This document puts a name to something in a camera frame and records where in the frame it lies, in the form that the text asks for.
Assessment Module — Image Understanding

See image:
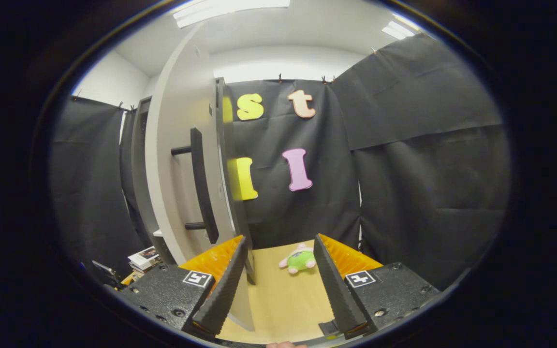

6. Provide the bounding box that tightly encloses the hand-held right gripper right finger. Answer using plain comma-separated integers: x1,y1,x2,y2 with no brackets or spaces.
313,233,441,340

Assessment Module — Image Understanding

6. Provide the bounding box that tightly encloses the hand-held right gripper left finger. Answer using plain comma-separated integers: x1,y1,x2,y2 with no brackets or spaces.
119,235,249,339

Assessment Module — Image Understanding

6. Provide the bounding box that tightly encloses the black cabinet door handle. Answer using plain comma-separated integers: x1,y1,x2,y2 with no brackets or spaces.
171,127,220,245

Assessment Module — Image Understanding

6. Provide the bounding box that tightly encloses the beige cabinet door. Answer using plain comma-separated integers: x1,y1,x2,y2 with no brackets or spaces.
144,22,256,332

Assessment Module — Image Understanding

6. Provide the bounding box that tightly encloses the green and pink plush toy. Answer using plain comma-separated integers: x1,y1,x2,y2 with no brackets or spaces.
278,244,317,276

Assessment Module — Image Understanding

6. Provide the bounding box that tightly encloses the stack of books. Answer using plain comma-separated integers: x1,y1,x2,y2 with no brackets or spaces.
127,246,163,277

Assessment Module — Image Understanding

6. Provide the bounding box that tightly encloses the black backdrop cloth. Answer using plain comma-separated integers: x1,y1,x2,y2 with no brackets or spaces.
49,33,512,291

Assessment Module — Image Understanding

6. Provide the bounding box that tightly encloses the small ceiling light panel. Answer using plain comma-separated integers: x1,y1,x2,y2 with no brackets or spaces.
381,14,422,41

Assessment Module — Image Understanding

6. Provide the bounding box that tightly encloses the large ceiling light panel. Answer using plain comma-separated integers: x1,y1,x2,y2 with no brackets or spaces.
172,0,292,29

